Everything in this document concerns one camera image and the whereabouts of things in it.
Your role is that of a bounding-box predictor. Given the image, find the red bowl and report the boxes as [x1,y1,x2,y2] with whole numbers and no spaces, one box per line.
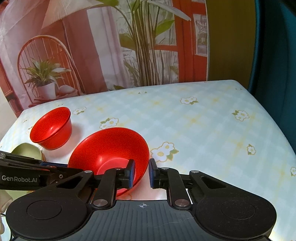
[30,107,72,150]
[68,127,149,186]

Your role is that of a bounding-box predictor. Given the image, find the floral plaid tablecloth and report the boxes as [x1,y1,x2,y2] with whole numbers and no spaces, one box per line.
[1,80,295,240]

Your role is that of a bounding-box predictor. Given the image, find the printed room backdrop curtain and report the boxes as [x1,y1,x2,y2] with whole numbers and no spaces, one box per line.
[1,1,209,115]

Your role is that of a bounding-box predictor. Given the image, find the teal fabric curtain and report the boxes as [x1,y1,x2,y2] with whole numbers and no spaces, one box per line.
[248,1,295,149]

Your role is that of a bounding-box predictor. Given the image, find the far green square plate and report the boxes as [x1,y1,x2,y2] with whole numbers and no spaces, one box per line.
[11,143,46,162]

